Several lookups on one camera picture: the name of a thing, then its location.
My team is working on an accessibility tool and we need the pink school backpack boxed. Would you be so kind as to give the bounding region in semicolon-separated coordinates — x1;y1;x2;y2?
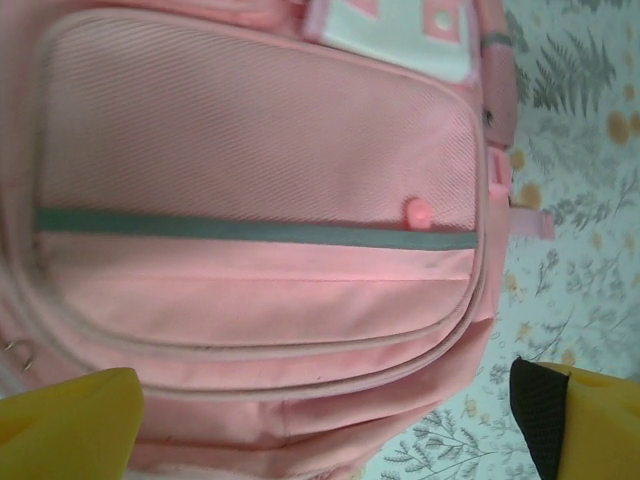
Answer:
0;0;557;480

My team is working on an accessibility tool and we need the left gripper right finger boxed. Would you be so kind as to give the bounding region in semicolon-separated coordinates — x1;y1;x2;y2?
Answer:
509;357;640;480

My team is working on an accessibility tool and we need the floral tablecloth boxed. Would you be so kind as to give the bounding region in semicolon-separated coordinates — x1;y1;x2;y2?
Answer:
369;0;640;480

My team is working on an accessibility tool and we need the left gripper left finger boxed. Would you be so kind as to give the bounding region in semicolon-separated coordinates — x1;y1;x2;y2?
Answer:
0;368;145;480

